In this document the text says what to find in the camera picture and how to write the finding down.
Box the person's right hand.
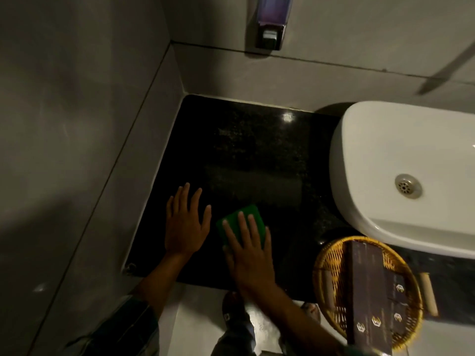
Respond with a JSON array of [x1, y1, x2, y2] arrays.
[[221, 211, 277, 294]]

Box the person's left hand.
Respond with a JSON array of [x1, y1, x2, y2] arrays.
[[164, 182, 212, 257]]

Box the green scrub pad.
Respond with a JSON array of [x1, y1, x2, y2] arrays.
[[216, 204, 272, 249]]

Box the person's right forearm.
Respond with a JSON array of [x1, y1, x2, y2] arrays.
[[237, 282, 351, 356]]

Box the person's left forearm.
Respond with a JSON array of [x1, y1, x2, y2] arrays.
[[135, 251, 195, 321]]

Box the person's dark shoe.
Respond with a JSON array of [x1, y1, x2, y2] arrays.
[[221, 291, 257, 332]]

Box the yellow wicker basket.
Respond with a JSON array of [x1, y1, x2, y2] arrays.
[[312, 236, 424, 353]]

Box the person's grey trouser leg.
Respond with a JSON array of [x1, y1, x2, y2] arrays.
[[212, 318, 258, 356]]

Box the long dark brown box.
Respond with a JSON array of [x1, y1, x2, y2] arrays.
[[344, 240, 395, 356]]

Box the plaid shirt sleeve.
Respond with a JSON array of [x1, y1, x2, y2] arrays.
[[61, 293, 161, 356]]

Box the white ceramic sink basin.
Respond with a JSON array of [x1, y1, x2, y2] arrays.
[[329, 101, 475, 260]]

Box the small dark brown box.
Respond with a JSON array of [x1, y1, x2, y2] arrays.
[[385, 270, 409, 304], [389, 301, 410, 339]]

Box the metal sink drain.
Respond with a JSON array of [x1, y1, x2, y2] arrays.
[[394, 174, 423, 200]]

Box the beige cylindrical roll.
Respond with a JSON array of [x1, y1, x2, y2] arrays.
[[419, 272, 439, 318]]

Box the wall soap dispenser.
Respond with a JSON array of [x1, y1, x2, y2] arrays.
[[247, 0, 291, 52]]

